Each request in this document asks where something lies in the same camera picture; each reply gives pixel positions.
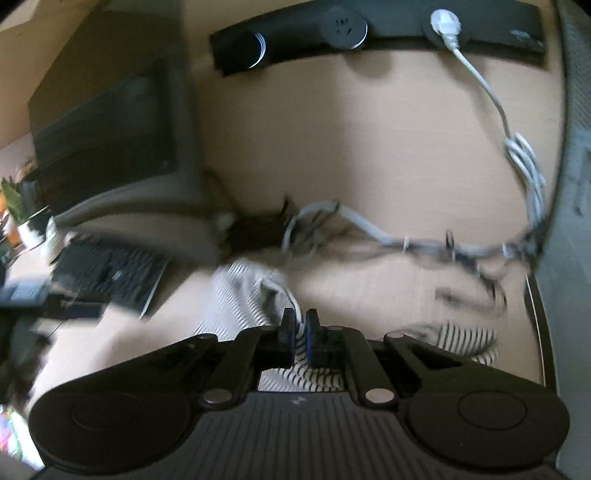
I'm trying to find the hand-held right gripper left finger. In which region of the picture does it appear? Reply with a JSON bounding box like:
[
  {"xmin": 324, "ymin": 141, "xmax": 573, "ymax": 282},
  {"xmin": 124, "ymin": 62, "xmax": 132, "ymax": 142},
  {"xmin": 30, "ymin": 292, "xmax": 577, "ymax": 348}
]
[{"xmin": 130, "ymin": 308, "xmax": 297, "ymax": 409}]

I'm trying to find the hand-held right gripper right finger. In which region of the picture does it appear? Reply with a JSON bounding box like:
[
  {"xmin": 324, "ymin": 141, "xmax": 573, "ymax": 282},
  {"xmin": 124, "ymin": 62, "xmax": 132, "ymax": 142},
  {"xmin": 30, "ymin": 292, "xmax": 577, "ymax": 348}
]
[{"xmin": 305, "ymin": 308, "xmax": 467, "ymax": 409}]

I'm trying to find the striped grey white garment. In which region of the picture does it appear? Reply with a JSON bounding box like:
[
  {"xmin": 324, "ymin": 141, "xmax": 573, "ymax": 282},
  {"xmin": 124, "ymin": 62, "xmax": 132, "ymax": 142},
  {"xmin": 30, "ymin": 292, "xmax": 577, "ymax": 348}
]
[{"xmin": 194, "ymin": 258, "xmax": 500, "ymax": 392}]

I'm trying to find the black keyboard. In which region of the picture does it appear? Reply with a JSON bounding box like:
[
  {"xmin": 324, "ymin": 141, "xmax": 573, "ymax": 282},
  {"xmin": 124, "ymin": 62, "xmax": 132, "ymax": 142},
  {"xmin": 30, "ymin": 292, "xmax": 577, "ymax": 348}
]
[{"xmin": 50, "ymin": 233, "xmax": 171, "ymax": 320}]

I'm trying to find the potted green plant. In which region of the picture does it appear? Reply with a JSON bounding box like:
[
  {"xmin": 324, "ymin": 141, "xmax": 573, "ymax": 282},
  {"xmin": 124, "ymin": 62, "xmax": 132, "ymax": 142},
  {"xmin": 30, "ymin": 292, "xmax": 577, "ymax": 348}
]
[{"xmin": 0, "ymin": 159, "xmax": 56, "ymax": 250}]

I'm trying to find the black computer monitor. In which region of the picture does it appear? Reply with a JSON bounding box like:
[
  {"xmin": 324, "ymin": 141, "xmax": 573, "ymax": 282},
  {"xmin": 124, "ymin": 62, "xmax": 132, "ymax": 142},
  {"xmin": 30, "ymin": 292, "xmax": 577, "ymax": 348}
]
[{"xmin": 28, "ymin": 4, "xmax": 220, "ymax": 268}]

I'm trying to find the grey mesh partition panel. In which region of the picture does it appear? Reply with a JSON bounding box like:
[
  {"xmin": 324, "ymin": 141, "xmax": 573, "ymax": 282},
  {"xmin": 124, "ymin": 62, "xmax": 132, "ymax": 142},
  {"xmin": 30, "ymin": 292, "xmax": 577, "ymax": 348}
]
[{"xmin": 524, "ymin": 0, "xmax": 591, "ymax": 480}]

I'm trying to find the black desk socket strip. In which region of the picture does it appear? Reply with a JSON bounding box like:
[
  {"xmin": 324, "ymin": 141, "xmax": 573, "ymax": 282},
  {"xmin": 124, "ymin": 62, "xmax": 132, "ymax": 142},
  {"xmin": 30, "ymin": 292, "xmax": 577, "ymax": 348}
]
[{"xmin": 209, "ymin": 0, "xmax": 546, "ymax": 78}]

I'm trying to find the grey cable bundle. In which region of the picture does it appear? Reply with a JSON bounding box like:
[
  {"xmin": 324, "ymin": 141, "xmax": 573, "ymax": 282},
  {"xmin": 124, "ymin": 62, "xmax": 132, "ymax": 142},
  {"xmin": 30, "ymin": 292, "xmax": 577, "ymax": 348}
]
[{"xmin": 210, "ymin": 196, "xmax": 546, "ymax": 315}]

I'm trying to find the white power plug cable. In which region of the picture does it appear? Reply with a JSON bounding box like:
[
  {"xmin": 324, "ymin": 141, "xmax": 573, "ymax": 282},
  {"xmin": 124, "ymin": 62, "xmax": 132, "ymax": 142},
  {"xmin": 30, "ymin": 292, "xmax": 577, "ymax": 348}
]
[{"xmin": 429, "ymin": 8, "xmax": 548, "ymax": 232}]

